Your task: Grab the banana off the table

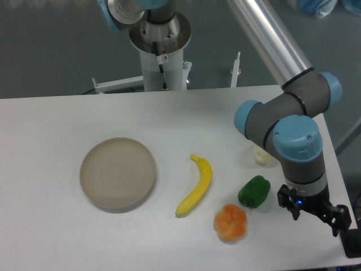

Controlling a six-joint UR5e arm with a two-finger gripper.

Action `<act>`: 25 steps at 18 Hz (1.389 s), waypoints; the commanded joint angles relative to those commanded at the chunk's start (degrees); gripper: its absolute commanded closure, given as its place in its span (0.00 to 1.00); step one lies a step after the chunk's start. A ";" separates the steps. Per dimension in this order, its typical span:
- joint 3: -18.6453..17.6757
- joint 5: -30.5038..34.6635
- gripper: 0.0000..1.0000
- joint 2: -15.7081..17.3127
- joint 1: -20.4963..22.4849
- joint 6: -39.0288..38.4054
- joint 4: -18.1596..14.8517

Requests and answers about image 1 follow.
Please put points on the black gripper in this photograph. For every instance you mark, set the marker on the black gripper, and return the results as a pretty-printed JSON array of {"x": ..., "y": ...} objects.
[{"x": 337, "y": 217}]

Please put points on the yellow banana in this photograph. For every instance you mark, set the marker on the yellow banana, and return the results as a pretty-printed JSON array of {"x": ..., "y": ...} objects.
[{"x": 196, "y": 195}]

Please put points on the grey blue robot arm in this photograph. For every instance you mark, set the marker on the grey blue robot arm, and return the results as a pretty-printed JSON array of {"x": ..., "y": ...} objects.
[{"x": 284, "y": 127}]

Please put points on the black device at edge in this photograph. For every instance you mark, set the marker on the black device at edge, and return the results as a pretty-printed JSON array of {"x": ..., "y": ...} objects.
[{"x": 351, "y": 243}]

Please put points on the green bell pepper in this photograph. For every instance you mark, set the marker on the green bell pepper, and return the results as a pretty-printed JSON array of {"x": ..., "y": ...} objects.
[{"x": 254, "y": 192}]

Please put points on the white pear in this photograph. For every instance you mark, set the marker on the white pear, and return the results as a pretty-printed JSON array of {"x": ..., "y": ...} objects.
[{"x": 262, "y": 157}]

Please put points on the peeled orange mandarin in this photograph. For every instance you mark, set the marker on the peeled orange mandarin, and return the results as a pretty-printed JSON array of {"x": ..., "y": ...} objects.
[{"x": 230, "y": 223}]

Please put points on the blue plastic bag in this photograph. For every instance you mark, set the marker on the blue plastic bag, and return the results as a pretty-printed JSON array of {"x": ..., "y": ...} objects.
[{"x": 320, "y": 9}]

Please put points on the beige round plate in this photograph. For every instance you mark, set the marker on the beige round plate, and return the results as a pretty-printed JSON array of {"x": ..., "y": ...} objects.
[{"x": 118, "y": 174}]

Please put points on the white right bracket bar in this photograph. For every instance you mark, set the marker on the white right bracket bar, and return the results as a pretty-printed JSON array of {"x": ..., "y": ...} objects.
[{"x": 236, "y": 71}]

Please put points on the white bracket bar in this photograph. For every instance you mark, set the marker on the white bracket bar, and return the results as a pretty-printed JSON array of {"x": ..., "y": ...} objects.
[
  {"x": 236, "y": 71},
  {"x": 103, "y": 87}
]

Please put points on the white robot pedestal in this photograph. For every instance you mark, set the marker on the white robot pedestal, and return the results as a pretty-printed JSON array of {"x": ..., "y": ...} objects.
[{"x": 165, "y": 71}]

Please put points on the white left bracket bar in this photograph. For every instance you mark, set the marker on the white left bracket bar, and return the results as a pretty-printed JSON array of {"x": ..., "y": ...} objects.
[{"x": 103, "y": 87}]

